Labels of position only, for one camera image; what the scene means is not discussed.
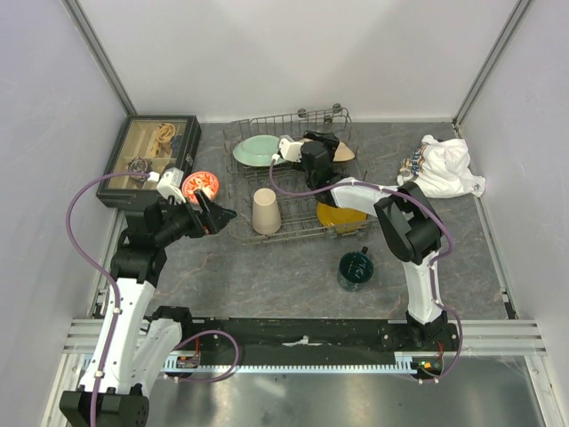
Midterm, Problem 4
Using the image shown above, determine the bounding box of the mint green plate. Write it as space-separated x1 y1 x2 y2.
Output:
232 135 279 167

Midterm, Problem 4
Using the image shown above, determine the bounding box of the red patterned small bowl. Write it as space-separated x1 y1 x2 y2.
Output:
181 171 220 204

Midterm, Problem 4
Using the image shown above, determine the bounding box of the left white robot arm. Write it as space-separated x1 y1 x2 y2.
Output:
60 191 236 426

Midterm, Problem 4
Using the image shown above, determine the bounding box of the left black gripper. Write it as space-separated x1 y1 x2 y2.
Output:
153 189 236 246

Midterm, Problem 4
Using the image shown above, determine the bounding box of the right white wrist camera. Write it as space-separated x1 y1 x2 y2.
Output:
271 135 304 165

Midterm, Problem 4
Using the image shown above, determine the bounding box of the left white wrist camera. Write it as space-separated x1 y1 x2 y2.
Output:
148 167 187 205

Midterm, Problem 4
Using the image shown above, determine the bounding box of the dark green mug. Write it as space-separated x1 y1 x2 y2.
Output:
337 246 374 292

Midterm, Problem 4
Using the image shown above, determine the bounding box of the black glass-lid jewelry box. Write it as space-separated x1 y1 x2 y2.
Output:
97 115 202 211

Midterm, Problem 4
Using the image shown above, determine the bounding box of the beige bird plate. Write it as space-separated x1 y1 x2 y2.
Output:
333 141 356 163

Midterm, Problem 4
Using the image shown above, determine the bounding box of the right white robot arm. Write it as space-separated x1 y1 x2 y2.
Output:
293 131 463 351

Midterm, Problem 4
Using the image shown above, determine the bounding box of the beige paper cup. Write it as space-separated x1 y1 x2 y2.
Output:
252 188 281 235

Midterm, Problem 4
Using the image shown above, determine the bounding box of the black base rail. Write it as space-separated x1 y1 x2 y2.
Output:
145 306 456 365

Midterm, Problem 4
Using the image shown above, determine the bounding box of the grey wire dish rack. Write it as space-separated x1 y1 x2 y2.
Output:
221 103 381 246

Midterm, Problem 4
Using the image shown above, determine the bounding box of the grey slotted cable duct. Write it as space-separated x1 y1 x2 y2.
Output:
162 353 434 375

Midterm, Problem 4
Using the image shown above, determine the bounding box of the yellow patterned plate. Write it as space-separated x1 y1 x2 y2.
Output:
317 202 367 234

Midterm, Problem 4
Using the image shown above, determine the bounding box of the crumpled white printed cloth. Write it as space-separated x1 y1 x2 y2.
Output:
397 134 485 199

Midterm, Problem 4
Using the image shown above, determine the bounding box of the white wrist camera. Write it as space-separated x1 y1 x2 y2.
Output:
271 135 304 165
148 167 187 205

